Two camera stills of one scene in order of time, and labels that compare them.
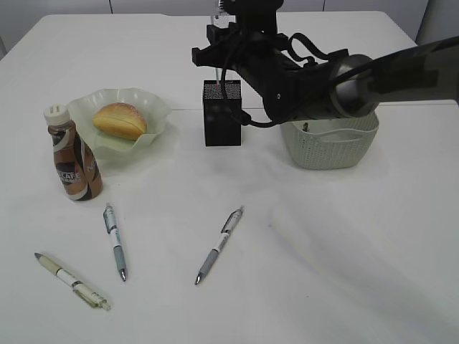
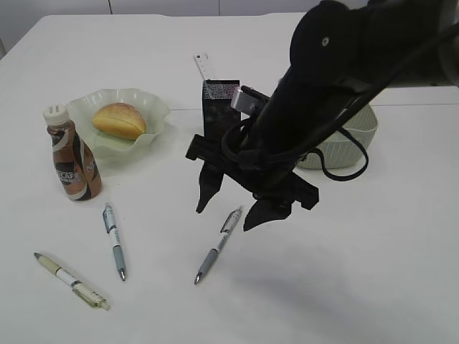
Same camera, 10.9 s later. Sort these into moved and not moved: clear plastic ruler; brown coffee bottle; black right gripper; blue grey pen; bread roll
Moved: black right gripper; clear plastic ruler
Not moved: bread roll; brown coffee bottle; blue grey pen
